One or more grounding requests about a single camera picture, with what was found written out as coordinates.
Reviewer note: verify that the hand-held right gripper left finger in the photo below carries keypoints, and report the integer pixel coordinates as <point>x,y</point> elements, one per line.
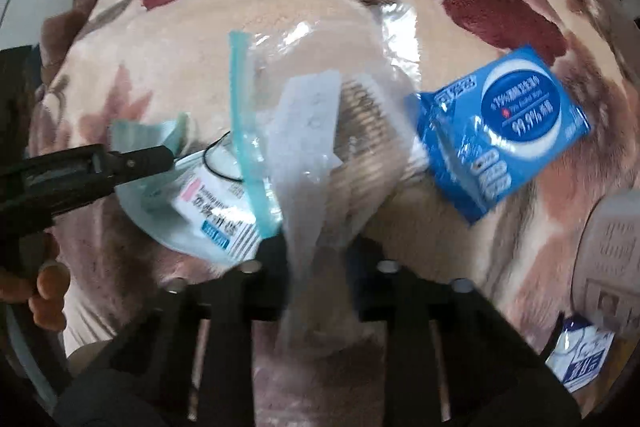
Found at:
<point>265,287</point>

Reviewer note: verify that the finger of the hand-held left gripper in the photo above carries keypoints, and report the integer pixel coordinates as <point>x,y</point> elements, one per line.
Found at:
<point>135,162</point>

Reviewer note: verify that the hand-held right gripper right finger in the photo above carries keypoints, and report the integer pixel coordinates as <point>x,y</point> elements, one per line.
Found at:
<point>370,287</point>

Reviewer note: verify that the green face mask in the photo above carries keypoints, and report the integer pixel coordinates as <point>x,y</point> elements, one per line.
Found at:
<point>145,132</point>

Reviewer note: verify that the packaged white face mask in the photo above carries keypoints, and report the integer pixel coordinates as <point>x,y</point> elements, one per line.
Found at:
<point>210,217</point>

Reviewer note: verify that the clear zip bag cotton swabs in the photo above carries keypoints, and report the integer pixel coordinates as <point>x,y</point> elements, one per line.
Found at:
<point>310,132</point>

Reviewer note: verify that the blue wet wipe packet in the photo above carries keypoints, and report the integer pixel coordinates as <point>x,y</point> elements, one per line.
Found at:
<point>500,132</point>

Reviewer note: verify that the yellow plastic basket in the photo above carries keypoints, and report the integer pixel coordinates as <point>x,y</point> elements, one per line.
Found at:
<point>615,257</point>

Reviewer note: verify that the person's left hand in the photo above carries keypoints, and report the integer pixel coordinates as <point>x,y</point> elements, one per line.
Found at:
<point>47,297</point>

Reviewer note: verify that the white blue packet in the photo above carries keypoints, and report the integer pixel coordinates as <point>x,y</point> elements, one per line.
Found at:
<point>580,357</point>

